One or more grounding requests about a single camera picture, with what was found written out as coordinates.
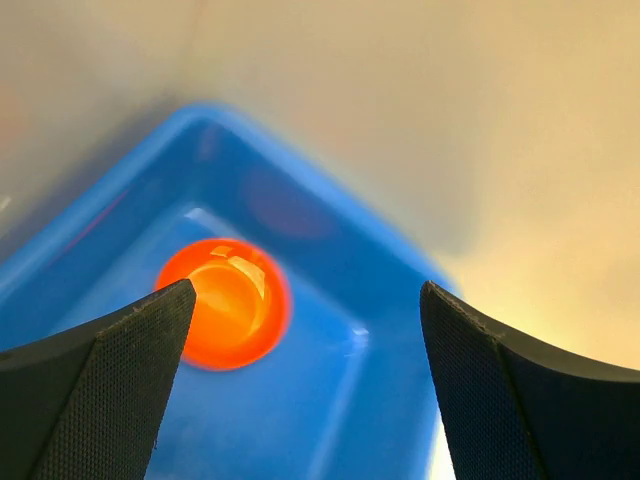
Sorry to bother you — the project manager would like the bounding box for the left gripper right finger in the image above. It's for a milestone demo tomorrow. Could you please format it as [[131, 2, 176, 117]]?
[[420, 282, 639, 479]]

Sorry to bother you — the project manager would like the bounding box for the orange plastic plate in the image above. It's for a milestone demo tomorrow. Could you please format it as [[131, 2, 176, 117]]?
[[154, 238, 293, 371]]

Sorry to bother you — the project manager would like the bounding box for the blue plastic bin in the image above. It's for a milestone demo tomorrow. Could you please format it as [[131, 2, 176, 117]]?
[[1, 105, 446, 479]]

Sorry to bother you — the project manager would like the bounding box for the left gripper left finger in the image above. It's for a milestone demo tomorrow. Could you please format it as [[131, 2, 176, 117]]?
[[1, 279, 196, 479]]

